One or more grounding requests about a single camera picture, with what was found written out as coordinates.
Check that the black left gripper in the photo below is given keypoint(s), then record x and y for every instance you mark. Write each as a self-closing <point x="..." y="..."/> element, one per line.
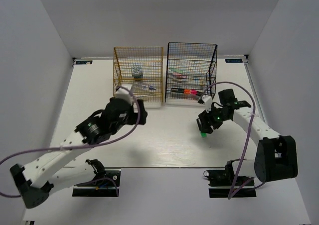
<point x="143" y="113"/>

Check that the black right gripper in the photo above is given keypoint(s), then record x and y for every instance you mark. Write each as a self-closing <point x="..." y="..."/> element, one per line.
<point x="205" y="117"/>

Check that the pink black highlighter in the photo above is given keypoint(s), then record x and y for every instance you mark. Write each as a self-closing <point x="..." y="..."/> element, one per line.
<point x="196" y="93"/>

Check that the orange black highlighter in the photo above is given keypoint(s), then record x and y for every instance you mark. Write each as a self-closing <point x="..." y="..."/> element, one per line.
<point x="179" y="90"/>

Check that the round blue white tape tin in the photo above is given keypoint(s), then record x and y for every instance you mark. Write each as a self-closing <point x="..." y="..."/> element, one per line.
<point x="137" y="72"/>

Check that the grey white eraser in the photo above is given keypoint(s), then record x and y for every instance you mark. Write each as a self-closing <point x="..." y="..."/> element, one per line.
<point x="179" y="80"/>

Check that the pink correction tape dispenser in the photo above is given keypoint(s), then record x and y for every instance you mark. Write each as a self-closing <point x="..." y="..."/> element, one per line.
<point x="178" y="75"/>

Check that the green correction tape dispenser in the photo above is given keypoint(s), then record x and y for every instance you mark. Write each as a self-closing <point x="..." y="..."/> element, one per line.
<point x="174" y="70"/>

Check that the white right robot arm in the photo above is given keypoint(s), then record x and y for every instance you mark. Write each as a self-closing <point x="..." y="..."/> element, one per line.
<point x="276" y="155"/>

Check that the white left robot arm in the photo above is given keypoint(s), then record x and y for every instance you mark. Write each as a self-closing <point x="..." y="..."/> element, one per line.
<point x="48" y="174"/>

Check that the left blue table label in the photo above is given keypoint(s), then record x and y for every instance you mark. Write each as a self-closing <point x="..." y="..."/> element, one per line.
<point x="83" y="62"/>

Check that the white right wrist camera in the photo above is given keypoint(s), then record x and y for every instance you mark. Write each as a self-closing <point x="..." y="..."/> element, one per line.
<point x="207" y="101"/>

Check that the gold wire mesh basket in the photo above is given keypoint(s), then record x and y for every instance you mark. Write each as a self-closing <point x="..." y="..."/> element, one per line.
<point x="150" y="58"/>

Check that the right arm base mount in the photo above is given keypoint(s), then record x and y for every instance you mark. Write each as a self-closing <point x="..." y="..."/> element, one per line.
<point x="219" y="185"/>

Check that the black wire mesh basket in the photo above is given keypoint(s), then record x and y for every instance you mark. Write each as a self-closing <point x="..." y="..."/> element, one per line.
<point x="199" y="62"/>

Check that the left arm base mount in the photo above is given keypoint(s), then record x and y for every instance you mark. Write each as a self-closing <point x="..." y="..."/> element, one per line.
<point x="107" y="188"/>

